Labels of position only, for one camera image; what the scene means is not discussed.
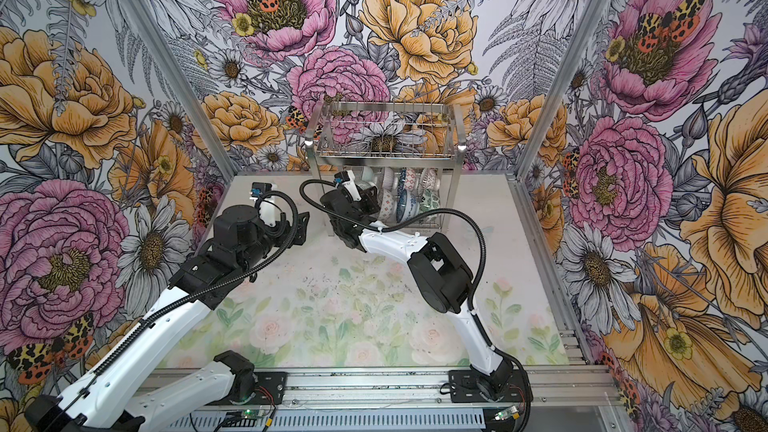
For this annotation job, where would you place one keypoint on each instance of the mint green lined bowl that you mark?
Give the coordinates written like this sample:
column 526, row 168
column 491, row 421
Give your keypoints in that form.
column 372, row 177

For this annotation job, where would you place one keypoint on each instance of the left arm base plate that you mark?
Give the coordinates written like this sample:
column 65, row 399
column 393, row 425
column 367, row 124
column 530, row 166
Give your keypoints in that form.
column 265, row 388

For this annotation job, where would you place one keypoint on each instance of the blue geometric pattern bowl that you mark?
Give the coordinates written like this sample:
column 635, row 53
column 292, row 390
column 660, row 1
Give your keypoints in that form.
column 410, row 180

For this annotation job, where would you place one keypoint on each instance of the green leaf pattern bowl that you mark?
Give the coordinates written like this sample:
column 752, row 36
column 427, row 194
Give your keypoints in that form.
column 430, row 200

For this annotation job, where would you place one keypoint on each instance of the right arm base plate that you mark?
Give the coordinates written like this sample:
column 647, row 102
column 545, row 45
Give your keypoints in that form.
column 501, row 386

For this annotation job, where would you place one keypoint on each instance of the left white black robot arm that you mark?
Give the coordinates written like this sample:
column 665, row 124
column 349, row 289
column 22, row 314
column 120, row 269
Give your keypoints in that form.
column 105, row 399

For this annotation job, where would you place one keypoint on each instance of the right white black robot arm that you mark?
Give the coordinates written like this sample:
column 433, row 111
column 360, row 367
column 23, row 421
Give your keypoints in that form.
column 443, row 278

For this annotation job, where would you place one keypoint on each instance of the aluminium frame post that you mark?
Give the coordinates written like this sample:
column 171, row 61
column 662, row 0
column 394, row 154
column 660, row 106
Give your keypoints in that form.
column 152, row 36
column 582, row 35

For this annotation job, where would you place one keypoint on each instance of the aluminium front rail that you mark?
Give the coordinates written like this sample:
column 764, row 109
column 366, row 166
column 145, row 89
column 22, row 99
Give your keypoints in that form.
column 360, row 387

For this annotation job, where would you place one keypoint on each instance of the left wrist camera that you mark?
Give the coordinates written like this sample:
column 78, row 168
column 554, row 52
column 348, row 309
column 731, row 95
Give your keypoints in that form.
column 259, row 189

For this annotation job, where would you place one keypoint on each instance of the white vented cable duct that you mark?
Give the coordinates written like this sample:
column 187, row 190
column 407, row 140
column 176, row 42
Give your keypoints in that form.
column 456, row 419

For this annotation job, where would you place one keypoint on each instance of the steel two-tier dish rack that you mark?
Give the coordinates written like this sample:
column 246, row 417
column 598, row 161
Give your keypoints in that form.
column 397, row 135

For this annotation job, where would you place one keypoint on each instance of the right aluminium frame post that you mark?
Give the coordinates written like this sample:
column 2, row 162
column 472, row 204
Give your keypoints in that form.
column 582, row 35

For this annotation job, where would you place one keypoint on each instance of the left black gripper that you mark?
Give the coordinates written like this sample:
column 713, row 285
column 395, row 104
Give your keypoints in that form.
column 299, row 236

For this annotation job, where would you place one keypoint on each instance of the blue floral pattern bowl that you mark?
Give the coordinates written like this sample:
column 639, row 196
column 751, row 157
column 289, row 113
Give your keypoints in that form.
column 408, row 206

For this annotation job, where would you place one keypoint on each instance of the left aluminium frame post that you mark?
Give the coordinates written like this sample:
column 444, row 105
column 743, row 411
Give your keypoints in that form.
column 152, row 36

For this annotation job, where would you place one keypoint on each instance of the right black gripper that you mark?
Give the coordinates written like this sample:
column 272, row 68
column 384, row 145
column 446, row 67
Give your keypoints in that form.
column 370, row 198

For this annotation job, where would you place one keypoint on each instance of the white bowl maroon pattern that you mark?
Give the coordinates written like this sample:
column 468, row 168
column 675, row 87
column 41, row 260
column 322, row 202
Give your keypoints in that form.
column 429, row 180

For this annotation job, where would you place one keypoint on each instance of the grey green patterned bowl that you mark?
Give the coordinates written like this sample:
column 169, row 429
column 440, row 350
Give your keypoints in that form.
column 391, row 180

